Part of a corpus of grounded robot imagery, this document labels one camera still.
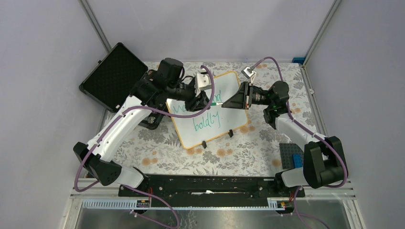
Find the blue corner bracket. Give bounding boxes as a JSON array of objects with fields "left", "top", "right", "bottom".
[{"left": 291, "top": 57, "right": 306, "bottom": 65}]

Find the blue lego brick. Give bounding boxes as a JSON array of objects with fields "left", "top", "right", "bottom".
[{"left": 292, "top": 154, "right": 303, "bottom": 168}]

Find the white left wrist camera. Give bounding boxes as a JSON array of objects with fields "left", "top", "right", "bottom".
[{"left": 194, "top": 73, "right": 212, "bottom": 96}]

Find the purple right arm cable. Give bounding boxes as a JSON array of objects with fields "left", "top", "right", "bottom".
[{"left": 246, "top": 57, "right": 349, "bottom": 229}]

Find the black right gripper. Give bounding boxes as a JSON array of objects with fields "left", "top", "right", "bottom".
[{"left": 221, "top": 82, "right": 274, "bottom": 110}]

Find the floral table mat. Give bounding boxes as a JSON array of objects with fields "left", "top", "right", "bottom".
[{"left": 113, "top": 62, "right": 317, "bottom": 177}]

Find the white slotted cable duct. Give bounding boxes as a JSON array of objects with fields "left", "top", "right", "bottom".
[{"left": 82, "top": 198, "right": 285, "bottom": 211}]

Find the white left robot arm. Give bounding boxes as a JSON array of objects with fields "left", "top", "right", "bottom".
[{"left": 74, "top": 58, "right": 215, "bottom": 196}]

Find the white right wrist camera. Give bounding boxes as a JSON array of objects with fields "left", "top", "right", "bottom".
[{"left": 242, "top": 66, "right": 257, "bottom": 83}]

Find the grey lego baseplate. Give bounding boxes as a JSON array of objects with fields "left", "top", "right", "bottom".
[{"left": 279, "top": 143, "right": 304, "bottom": 170}]

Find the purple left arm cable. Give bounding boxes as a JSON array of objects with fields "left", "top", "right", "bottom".
[{"left": 73, "top": 65, "right": 216, "bottom": 229}]

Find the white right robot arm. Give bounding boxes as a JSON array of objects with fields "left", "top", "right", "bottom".
[{"left": 222, "top": 81, "right": 348, "bottom": 197}]

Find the black poker chip case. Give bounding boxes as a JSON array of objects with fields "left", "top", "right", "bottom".
[{"left": 79, "top": 42, "right": 181, "bottom": 114}]

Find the yellow framed whiteboard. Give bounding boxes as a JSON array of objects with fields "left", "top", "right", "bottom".
[{"left": 172, "top": 71, "right": 248, "bottom": 149}]

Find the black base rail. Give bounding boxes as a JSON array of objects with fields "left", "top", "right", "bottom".
[{"left": 137, "top": 174, "right": 297, "bottom": 202}]

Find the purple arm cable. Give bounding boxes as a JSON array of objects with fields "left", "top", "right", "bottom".
[
  {"left": 246, "top": 57, "right": 349, "bottom": 229},
  {"left": 73, "top": 65, "right": 216, "bottom": 229}
]

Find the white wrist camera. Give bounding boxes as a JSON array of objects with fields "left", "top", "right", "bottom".
[
  {"left": 194, "top": 73, "right": 212, "bottom": 96},
  {"left": 242, "top": 66, "right": 257, "bottom": 83}
]

